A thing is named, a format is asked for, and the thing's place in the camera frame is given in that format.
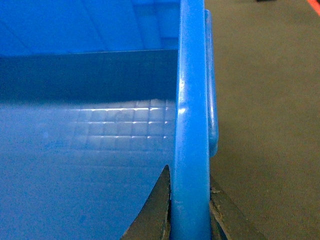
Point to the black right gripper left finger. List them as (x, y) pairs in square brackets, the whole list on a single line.
[(153, 220)]

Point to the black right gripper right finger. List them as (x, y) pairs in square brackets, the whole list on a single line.
[(226, 219)]

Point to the large blue plastic crate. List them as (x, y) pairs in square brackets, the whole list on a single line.
[(96, 98)]

